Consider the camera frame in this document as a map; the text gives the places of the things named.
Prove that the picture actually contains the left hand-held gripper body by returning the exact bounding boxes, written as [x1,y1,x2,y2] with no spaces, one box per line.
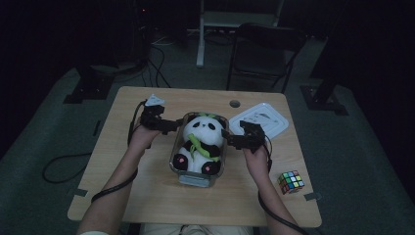
[140,93,168,135]

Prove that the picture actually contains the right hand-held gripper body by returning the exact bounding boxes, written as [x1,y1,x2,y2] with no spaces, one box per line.
[239,119,266,155]

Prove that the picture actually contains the white storage box lid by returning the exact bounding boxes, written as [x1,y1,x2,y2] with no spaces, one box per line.
[228,102,290,141]

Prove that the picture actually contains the panda plush toy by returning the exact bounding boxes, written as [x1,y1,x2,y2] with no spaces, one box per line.
[171,112,227,175]

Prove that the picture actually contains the clear plastic storage box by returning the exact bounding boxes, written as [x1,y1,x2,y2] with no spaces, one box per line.
[168,112,230,189]

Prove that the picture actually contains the colourful puzzle cube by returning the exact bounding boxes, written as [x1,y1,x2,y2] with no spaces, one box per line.
[277,169,305,196]

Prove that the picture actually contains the person's left hand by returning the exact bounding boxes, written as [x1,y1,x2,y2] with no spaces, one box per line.
[128,123,161,151]

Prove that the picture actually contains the person's right hand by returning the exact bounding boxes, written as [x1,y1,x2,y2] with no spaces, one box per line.
[243,144,271,181]

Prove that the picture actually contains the black folding chair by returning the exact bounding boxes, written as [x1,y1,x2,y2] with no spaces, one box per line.
[226,23,307,95]

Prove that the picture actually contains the dark equipment tower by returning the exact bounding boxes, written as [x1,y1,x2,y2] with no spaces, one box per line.
[130,0,155,68]

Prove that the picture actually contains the person's beige trousers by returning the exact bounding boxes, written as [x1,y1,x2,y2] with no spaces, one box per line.
[138,222,254,235]

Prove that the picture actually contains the black cables behind table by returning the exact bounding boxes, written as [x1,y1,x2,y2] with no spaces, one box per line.
[114,32,173,89]

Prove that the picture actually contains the right hand-held gripper black cable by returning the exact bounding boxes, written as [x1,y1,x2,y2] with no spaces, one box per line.
[257,134,309,235]

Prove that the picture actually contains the hand-held gripper black cable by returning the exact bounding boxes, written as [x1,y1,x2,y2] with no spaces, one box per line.
[257,134,309,235]
[91,100,147,204]

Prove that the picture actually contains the black stand with base plate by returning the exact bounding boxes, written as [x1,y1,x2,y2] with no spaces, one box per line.
[63,63,115,106]
[300,32,350,117]

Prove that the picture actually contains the left hand-held gripper black cable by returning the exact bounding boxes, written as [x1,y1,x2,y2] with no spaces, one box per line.
[91,100,147,204]

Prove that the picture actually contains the white metal desk frame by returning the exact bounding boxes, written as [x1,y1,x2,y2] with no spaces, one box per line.
[196,0,285,69]

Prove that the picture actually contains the black floor cable loop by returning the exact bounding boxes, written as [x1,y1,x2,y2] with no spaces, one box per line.
[41,151,94,184]

